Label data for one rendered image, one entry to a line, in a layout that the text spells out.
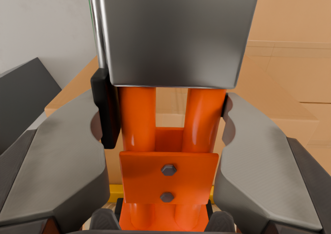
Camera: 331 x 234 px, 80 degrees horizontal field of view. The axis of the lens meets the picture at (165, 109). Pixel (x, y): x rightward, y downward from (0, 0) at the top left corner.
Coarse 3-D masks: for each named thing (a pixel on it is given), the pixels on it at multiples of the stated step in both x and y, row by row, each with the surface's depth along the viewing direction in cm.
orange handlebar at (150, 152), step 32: (128, 96) 10; (192, 96) 11; (224, 96) 11; (128, 128) 12; (160, 128) 14; (192, 128) 12; (128, 160) 12; (160, 160) 12; (192, 160) 12; (128, 192) 14; (160, 192) 14; (192, 192) 14; (192, 224) 17
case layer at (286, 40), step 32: (288, 0) 56; (320, 0) 56; (256, 32) 60; (288, 32) 60; (320, 32) 60; (256, 64) 66; (288, 64) 66; (320, 64) 66; (320, 96) 72; (320, 128) 80; (320, 160) 89
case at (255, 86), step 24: (240, 72) 44; (264, 72) 45; (72, 96) 31; (168, 96) 33; (240, 96) 34; (264, 96) 35; (288, 96) 35; (168, 120) 29; (288, 120) 29; (312, 120) 29; (120, 144) 31; (216, 144) 31; (120, 168) 34; (216, 168) 34
